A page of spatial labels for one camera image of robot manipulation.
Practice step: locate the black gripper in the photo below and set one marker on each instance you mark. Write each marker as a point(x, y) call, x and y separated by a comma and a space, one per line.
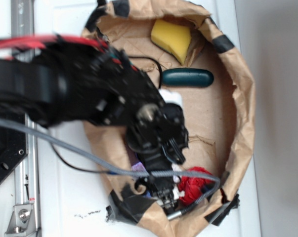
point(158, 138)

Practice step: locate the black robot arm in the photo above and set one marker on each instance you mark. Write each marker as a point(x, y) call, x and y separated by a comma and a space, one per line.
point(73, 78)

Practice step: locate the dark green oval case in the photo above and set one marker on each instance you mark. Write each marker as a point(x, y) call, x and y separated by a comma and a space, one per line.
point(187, 77)

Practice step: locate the red crumpled cloth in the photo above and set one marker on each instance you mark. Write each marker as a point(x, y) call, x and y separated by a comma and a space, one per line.
point(193, 188)

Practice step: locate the brown paper bag bin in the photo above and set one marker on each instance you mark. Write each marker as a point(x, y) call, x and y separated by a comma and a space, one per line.
point(220, 119)

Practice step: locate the yellow sponge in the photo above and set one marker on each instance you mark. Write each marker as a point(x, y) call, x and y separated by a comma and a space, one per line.
point(172, 38)

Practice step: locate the aluminium extrusion rail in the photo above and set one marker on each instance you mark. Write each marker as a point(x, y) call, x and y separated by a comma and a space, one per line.
point(26, 173)

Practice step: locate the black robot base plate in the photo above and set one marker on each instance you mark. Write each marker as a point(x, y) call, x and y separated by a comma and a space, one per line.
point(13, 149)

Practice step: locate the metal corner bracket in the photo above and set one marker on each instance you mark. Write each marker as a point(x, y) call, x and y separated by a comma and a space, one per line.
point(22, 222)

